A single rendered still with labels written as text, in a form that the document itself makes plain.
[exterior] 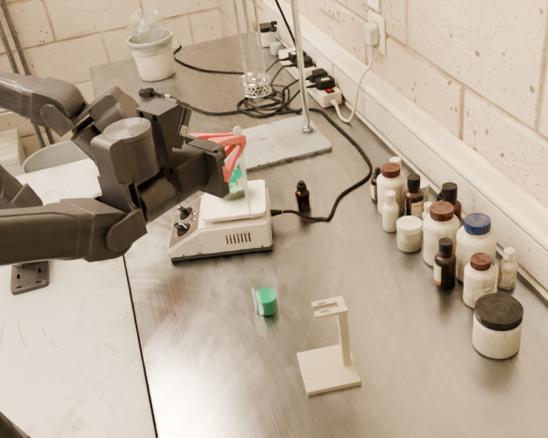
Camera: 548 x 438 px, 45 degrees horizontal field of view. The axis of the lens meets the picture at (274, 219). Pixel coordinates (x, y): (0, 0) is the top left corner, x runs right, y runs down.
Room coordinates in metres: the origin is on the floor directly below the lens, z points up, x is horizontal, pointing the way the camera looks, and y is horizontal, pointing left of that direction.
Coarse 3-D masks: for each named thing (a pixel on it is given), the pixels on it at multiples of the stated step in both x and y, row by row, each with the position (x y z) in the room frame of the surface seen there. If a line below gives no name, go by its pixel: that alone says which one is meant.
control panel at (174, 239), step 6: (198, 198) 1.12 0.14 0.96; (192, 204) 1.11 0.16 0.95; (198, 204) 1.10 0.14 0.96; (192, 210) 1.09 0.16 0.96; (198, 210) 1.07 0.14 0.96; (174, 216) 1.12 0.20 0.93; (192, 216) 1.07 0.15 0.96; (198, 216) 1.05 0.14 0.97; (174, 222) 1.09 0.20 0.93; (186, 222) 1.06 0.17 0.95; (192, 222) 1.04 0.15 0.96; (174, 228) 1.07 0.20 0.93; (192, 228) 1.02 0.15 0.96; (174, 234) 1.05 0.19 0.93; (186, 234) 1.02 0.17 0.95; (174, 240) 1.03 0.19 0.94; (180, 240) 1.01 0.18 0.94
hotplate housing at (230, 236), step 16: (208, 224) 1.01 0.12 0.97; (224, 224) 1.00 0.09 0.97; (240, 224) 1.00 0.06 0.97; (256, 224) 0.99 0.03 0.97; (192, 240) 1.00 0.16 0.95; (208, 240) 1.00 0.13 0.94; (224, 240) 1.00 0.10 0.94; (240, 240) 1.00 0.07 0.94; (256, 240) 0.99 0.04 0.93; (272, 240) 1.01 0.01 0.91; (176, 256) 1.00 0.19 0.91; (192, 256) 1.00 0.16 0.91; (208, 256) 1.00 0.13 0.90
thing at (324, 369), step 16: (320, 304) 0.69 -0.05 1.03; (304, 352) 0.71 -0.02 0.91; (320, 352) 0.71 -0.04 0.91; (336, 352) 0.70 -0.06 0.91; (304, 368) 0.68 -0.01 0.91; (320, 368) 0.68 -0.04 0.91; (336, 368) 0.67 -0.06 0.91; (352, 368) 0.67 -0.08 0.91; (304, 384) 0.65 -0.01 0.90; (320, 384) 0.65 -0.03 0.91; (336, 384) 0.64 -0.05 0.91; (352, 384) 0.64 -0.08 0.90
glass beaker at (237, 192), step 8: (232, 152) 1.10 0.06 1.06; (224, 160) 1.10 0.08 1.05; (240, 168) 1.06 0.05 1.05; (232, 176) 1.05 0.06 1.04; (240, 176) 1.05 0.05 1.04; (232, 184) 1.05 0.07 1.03; (240, 184) 1.05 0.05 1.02; (232, 192) 1.04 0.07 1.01; (240, 192) 1.05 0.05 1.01; (224, 200) 1.05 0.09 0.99; (232, 200) 1.04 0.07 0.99; (240, 200) 1.05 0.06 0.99
